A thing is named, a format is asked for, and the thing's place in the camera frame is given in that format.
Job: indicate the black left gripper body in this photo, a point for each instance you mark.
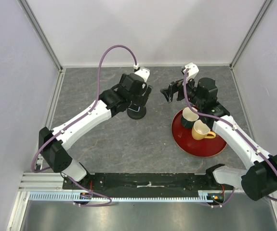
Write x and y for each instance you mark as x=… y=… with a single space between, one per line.
x=139 y=99

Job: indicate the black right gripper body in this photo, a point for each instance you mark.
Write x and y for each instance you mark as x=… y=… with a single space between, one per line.
x=191 y=90

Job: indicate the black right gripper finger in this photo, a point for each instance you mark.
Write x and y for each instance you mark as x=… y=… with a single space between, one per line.
x=175 y=87
x=168 y=94

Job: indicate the phone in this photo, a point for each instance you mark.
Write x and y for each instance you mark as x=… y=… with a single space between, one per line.
x=133 y=108

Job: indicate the black phone stand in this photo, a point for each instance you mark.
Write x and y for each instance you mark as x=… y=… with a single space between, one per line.
x=136 y=115

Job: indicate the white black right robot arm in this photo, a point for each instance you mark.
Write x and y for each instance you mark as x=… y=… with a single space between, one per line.
x=259 y=178

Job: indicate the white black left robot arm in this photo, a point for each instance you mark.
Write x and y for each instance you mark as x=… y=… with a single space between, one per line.
x=130 y=95

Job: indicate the green mug cream inside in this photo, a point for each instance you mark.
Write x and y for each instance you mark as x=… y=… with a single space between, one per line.
x=189 y=117

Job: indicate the yellow mug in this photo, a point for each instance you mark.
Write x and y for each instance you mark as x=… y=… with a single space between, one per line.
x=202 y=131

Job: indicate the red round tray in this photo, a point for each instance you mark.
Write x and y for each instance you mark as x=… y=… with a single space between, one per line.
x=201 y=148

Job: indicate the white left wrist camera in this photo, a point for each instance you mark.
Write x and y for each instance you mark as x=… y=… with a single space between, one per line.
x=143 y=72

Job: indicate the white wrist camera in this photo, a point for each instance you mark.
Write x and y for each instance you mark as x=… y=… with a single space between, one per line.
x=143 y=72
x=190 y=70

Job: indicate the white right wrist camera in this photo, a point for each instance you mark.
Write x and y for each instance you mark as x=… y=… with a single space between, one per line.
x=190 y=70

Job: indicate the aluminium frame post left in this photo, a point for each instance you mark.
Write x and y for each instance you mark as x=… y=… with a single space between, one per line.
x=39 y=31

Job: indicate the aluminium frame post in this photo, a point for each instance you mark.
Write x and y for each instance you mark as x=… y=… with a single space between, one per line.
x=250 y=33
x=39 y=31

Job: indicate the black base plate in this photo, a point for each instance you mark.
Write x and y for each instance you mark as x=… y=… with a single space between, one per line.
x=148 y=191

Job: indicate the slotted cable duct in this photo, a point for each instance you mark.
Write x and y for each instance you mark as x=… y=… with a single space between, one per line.
x=79 y=197

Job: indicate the aluminium frame post right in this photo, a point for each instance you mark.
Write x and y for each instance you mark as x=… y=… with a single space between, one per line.
x=250 y=33

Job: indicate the aluminium front rail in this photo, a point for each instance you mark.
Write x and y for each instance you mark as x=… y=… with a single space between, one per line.
x=42 y=180

